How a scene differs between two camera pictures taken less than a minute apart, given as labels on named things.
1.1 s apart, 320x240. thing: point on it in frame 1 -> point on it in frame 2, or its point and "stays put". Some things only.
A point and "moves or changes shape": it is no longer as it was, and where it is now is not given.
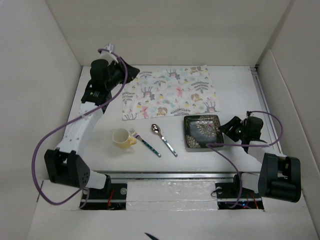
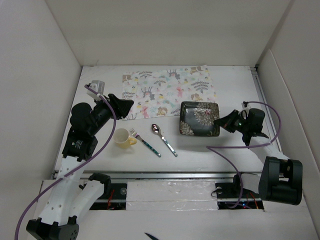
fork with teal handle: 134,133 stays put
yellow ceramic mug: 121,137 stays put
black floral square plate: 200,130 moves or changes shape
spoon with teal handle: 156,130 stays put
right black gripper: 234,122 -> 226,123
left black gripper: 132,72 -> 122,106
